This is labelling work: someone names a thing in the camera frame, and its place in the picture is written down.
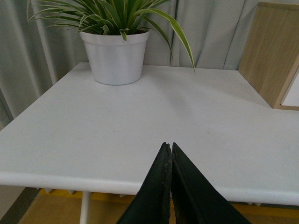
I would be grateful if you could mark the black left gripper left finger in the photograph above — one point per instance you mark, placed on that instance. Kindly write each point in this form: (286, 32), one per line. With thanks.
(151, 205)

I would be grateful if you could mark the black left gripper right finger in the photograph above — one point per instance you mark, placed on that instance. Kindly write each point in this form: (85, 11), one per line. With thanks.
(195, 200)

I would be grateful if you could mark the white lower drawer front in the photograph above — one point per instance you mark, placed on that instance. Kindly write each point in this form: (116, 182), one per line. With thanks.
(291, 97)

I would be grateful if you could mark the wooden drawer cabinet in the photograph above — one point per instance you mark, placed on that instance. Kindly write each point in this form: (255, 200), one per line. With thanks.
(271, 55)

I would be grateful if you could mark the white table leg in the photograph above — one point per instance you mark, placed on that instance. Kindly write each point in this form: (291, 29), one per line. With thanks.
(85, 207)

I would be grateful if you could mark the white plant pot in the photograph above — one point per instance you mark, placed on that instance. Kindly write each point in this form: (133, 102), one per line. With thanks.
(113, 60)

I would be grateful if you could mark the green striped spider plant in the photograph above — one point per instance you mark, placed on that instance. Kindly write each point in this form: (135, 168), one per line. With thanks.
(105, 17)

